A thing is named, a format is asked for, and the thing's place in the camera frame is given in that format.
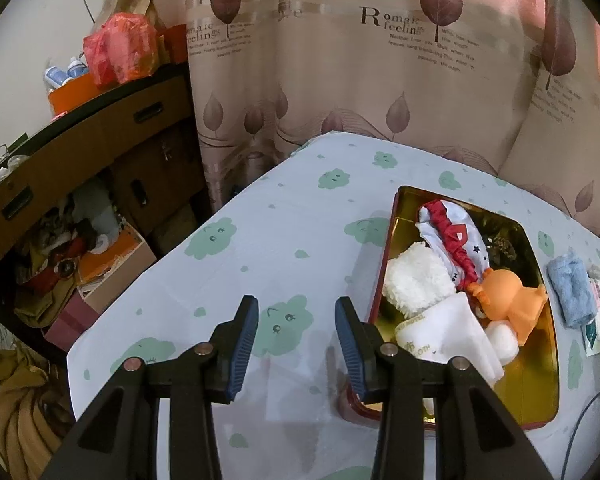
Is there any blue fluffy cloth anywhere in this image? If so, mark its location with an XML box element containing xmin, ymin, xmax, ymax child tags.
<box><xmin>547</xmin><ymin>249</ymin><xmax>597</xmax><ymax>328</ymax></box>

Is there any brown fabric heap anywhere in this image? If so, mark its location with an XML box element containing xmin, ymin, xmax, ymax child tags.
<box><xmin>0</xmin><ymin>344</ymin><xmax>76</xmax><ymax>479</ymax></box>

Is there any small white cotton ball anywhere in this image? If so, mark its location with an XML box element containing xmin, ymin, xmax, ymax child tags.
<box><xmin>486</xmin><ymin>320</ymin><xmax>519</xmax><ymax>366</ymax></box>

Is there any folded white towel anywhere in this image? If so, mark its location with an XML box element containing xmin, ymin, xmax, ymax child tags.
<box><xmin>394</xmin><ymin>292</ymin><xmax>504</xmax><ymax>387</ymax></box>

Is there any orange plastic duck toy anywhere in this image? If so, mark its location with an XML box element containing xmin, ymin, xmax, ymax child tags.
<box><xmin>466</xmin><ymin>268</ymin><xmax>548</xmax><ymax>347</ymax></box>

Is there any fluffy white plush ball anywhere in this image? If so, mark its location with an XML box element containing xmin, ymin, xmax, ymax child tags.
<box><xmin>381</xmin><ymin>242</ymin><xmax>456</xmax><ymax>318</ymax></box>

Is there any cardboard box with clutter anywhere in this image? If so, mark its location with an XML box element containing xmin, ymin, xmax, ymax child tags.
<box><xmin>15</xmin><ymin>182</ymin><xmax>156</xmax><ymax>351</ymax></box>

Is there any white red star cloth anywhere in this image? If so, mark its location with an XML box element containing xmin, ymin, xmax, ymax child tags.
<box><xmin>415</xmin><ymin>200</ymin><xmax>490</xmax><ymax>290</ymax></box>

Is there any white cloud pattern tablecloth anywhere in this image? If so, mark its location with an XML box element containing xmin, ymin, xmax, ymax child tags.
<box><xmin>68</xmin><ymin>133</ymin><xmax>600</xmax><ymax>479</ymax></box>

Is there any dark wooden cabinet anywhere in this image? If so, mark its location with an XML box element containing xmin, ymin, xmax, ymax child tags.
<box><xmin>0</xmin><ymin>62</ymin><xmax>207</xmax><ymax>286</ymax></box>

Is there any orange box on cabinet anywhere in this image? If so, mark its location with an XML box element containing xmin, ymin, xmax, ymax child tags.
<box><xmin>47</xmin><ymin>73</ymin><xmax>102</xmax><ymax>116</ymax></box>

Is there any beige leaf print curtain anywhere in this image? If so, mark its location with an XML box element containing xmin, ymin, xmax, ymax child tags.
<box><xmin>99</xmin><ymin>0</ymin><xmax>600</xmax><ymax>252</ymax></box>

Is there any red plastic bag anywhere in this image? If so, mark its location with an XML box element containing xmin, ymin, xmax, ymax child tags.
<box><xmin>83</xmin><ymin>12</ymin><xmax>160</xmax><ymax>89</ymax></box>

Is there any black cable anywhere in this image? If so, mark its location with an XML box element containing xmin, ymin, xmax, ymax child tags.
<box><xmin>559</xmin><ymin>378</ymin><xmax>600</xmax><ymax>480</ymax></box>

